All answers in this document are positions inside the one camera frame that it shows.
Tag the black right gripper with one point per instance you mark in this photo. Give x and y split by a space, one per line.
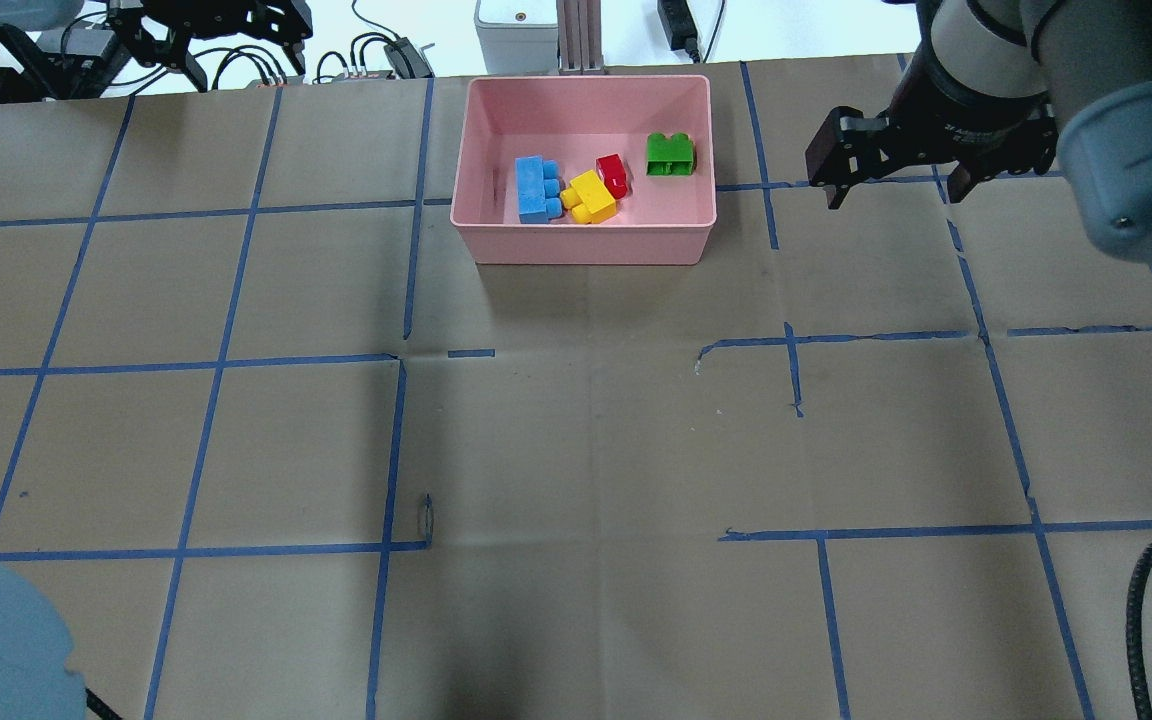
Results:
971 98

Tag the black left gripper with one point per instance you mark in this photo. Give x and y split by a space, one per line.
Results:
219 21

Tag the green toy block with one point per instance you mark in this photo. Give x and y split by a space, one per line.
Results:
670 155

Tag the red toy block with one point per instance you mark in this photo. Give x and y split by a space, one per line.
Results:
612 172

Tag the yellow toy block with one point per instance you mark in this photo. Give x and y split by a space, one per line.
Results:
587 200

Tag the blue toy block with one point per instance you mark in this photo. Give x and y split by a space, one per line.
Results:
538 188

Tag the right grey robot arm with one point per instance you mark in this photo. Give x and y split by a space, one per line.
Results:
1095 59

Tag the pink plastic box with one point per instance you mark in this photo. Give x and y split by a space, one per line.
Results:
663 220

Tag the white plastic container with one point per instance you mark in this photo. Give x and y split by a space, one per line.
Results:
518 37

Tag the black power adapter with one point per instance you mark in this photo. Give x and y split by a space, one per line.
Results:
679 27

